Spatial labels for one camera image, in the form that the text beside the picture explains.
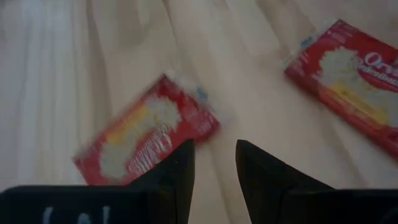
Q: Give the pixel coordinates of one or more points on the red popcorn bag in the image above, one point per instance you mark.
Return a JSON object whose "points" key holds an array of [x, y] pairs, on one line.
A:
{"points": [[351, 81], [146, 133]]}

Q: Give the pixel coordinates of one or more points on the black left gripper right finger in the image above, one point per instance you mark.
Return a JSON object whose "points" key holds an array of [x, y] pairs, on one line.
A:
{"points": [[280, 202]]}

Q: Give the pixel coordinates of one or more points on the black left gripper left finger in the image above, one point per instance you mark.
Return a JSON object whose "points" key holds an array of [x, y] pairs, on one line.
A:
{"points": [[155, 202]]}

